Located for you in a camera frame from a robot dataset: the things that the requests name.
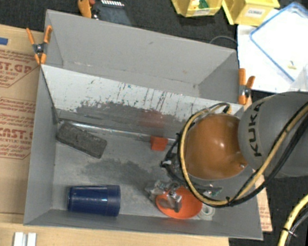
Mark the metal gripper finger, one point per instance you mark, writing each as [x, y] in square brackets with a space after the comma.
[154, 189]
[175, 200]

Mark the orange round dish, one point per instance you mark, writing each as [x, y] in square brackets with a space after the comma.
[189, 208]

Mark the clear tape roll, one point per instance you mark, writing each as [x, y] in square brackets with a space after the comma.
[206, 212]

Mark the small orange-red block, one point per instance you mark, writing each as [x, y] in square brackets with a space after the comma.
[158, 143]

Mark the dark blue cup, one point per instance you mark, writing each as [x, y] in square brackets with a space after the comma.
[95, 199]

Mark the dark green flat block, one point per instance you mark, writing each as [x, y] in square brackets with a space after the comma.
[82, 140]

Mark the grey metal bin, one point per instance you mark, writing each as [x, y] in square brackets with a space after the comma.
[141, 52]

